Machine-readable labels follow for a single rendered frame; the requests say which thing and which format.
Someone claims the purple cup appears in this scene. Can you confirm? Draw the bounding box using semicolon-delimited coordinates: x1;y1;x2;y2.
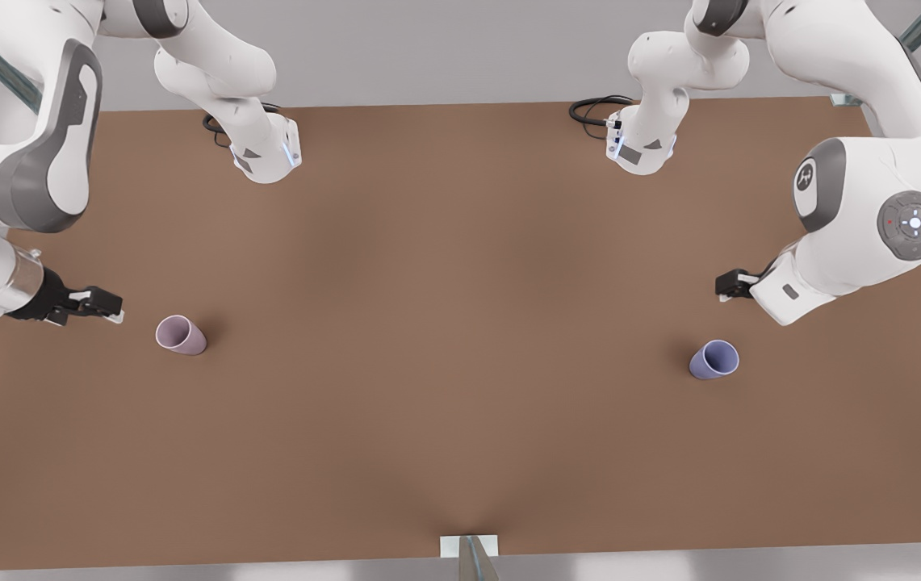
689;340;740;381

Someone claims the pink cup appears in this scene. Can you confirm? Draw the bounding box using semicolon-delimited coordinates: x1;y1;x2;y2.
155;315;207;357

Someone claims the black cable loop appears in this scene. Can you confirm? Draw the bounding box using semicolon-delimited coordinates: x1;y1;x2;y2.
569;95;636;142
203;103;282;149

